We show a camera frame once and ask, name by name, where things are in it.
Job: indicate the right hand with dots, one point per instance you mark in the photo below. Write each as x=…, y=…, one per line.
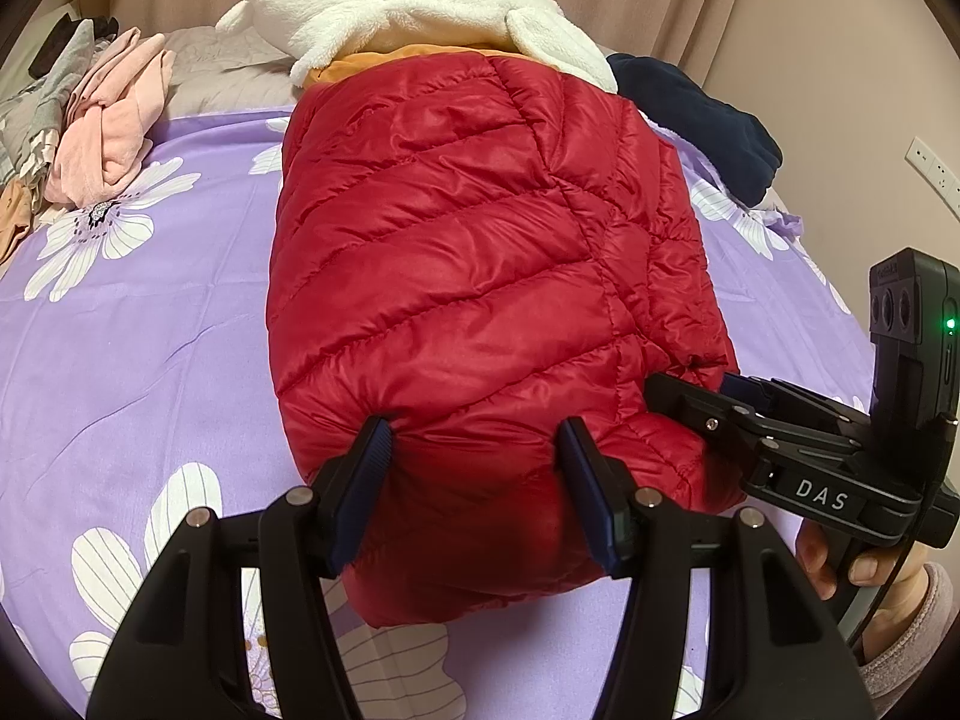
x=873, y=569

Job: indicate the grey plaid garment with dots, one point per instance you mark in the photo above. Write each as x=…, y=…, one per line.
x=33, y=121

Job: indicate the purple floral bed sheet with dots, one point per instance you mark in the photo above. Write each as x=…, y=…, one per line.
x=135, y=386

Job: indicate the pink garment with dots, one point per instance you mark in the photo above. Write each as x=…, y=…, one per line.
x=108, y=115

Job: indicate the red puffer jacket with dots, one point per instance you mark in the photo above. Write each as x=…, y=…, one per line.
x=475, y=247

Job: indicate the right grey sleeve forearm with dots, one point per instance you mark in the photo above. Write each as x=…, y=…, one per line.
x=892, y=672

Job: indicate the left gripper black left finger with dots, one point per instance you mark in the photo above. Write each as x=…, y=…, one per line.
x=183, y=649

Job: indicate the grey pillow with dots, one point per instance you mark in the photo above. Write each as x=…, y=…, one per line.
x=215, y=73

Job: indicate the white wall socket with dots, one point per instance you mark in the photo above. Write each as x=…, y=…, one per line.
x=936, y=173

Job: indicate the orange folded garment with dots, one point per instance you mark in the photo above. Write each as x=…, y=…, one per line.
x=354, y=64

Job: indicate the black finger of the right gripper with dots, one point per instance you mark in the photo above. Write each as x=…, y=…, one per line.
x=748, y=389
x=699, y=409

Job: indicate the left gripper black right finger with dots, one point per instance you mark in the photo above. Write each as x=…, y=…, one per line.
x=720, y=622

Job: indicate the tan small cloth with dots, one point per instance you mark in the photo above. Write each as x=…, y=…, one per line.
x=15, y=217

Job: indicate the white fleece garment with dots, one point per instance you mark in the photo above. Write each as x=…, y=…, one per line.
x=317, y=32

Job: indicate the navy blue garment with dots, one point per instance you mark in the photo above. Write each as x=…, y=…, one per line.
x=744, y=153

